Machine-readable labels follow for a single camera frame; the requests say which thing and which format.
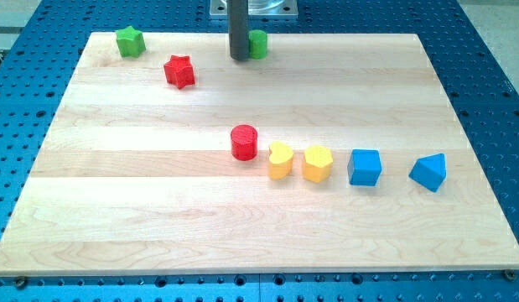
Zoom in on blue triangular prism block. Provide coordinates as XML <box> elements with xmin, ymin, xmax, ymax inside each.
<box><xmin>408</xmin><ymin>154</ymin><xmax>447</xmax><ymax>192</ymax></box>

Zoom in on red cylinder block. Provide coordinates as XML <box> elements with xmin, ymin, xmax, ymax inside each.
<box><xmin>231</xmin><ymin>124</ymin><xmax>257</xmax><ymax>161</ymax></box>

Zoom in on green star block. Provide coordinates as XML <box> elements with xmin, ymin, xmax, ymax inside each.
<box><xmin>116</xmin><ymin>26</ymin><xmax>146</xmax><ymax>58</ymax></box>

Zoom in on light wooden board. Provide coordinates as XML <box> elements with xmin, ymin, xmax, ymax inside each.
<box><xmin>0</xmin><ymin>32</ymin><xmax>519</xmax><ymax>277</ymax></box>

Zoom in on green cylinder block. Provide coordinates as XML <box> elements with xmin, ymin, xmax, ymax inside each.
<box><xmin>248</xmin><ymin>29</ymin><xmax>267</xmax><ymax>60</ymax></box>

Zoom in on red star block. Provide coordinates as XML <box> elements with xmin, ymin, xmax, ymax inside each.
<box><xmin>163</xmin><ymin>55</ymin><xmax>195</xmax><ymax>89</ymax></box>

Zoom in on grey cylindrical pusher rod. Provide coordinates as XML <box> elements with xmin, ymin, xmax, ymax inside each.
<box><xmin>226</xmin><ymin>0</ymin><xmax>249</xmax><ymax>61</ymax></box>

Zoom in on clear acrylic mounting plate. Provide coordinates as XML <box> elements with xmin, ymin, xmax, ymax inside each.
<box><xmin>208</xmin><ymin>0</ymin><xmax>298</xmax><ymax>20</ymax></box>

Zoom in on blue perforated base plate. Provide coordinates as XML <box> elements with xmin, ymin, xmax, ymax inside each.
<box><xmin>0</xmin><ymin>1</ymin><xmax>519</xmax><ymax>301</ymax></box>

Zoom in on yellow heart block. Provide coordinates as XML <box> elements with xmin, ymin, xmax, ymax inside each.
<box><xmin>268</xmin><ymin>141</ymin><xmax>294</xmax><ymax>180</ymax></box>

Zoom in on blue cube block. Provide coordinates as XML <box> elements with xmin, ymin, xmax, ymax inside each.
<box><xmin>347</xmin><ymin>149</ymin><xmax>382</xmax><ymax>186</ymax></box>

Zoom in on yellow hexagon block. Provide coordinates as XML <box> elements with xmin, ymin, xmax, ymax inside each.
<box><xmin>302</xmin><ymin>145</ymin><xmax>334</xmax><ymax>183</ymax></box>

